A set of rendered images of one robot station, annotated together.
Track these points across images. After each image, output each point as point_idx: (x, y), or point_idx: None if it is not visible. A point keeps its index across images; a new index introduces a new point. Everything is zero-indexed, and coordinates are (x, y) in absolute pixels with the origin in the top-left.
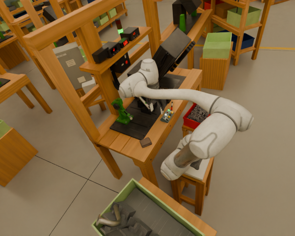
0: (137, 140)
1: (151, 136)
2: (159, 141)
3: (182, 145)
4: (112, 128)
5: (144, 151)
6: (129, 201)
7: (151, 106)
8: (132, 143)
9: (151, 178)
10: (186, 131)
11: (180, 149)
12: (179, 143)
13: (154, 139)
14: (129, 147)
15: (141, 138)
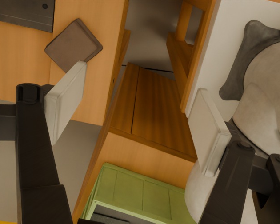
0: (30, 29)
1: (82, 0)
2: (126, 6)
3: None
4: None
5: (87, 85)
6: (103, 207)
7: (65, 115)
8: (18, 53)
9: (118, 73)
10: None
11: (267, 158)
12: (219, 16)
13: (106, 20)
14: (17, 73)
15: (43, 23)
